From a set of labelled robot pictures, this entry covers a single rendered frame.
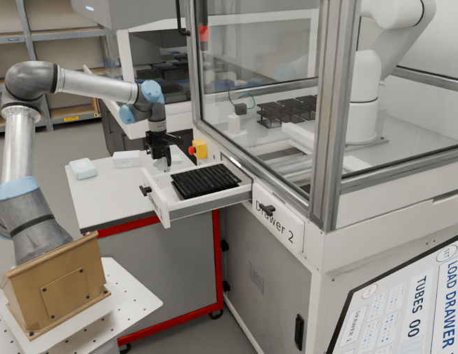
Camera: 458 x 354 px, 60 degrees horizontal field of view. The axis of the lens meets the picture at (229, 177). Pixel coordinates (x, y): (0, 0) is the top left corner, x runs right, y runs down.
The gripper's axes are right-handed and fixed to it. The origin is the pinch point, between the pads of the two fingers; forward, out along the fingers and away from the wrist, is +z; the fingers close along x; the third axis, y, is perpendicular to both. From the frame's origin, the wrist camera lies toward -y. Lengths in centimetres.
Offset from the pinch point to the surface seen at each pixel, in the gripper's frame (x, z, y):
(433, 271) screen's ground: 122, -31, 7
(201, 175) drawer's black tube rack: 27.6, -8.3, -2.3
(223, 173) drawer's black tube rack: 31.4, -8.3, -9.4
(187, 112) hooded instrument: -46, -8, -35
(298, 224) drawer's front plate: 77, -11, -7
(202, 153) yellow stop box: 2.6, -5.0, -16.9
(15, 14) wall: -393, -45, -2
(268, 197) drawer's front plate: 60, -11, -9
